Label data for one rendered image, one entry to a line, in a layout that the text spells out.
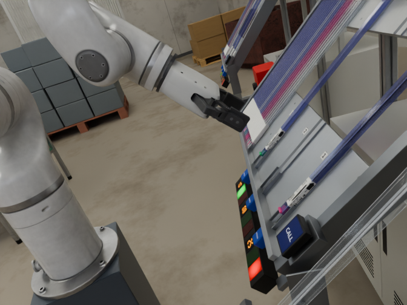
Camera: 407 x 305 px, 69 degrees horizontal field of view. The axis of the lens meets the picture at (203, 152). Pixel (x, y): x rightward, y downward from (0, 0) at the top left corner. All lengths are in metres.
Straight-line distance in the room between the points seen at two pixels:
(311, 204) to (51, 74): 4.21
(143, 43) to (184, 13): 8.41
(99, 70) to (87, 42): 0.04
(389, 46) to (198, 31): 5.31
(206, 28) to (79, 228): 5.87
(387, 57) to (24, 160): 1.08
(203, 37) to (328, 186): 5.91
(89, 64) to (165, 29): 8.34
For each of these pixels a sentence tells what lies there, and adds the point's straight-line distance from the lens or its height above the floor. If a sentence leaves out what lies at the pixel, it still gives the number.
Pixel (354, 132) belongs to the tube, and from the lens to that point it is 0.51.
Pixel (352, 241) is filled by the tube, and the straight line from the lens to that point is 0.27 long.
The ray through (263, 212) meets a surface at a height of 0.73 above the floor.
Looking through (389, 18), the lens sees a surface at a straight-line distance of 0.68.
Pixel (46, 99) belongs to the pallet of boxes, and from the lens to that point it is 4.59.
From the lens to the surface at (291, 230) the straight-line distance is 0.44.
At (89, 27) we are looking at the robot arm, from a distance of 0.45.
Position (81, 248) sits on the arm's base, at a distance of 0.66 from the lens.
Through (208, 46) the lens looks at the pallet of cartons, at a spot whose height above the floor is 0.34.
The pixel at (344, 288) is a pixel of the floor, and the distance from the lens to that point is 1.38.
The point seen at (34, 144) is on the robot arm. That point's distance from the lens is 0.63.
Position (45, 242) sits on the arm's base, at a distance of 0.64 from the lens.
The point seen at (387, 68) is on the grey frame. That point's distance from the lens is 1.20.
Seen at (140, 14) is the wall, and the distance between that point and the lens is 8.70.
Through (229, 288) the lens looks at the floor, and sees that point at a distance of 1.43.
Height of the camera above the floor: 1.10
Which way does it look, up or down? 25 degrees down
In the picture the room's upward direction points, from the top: 18 degrees counter-clockwise
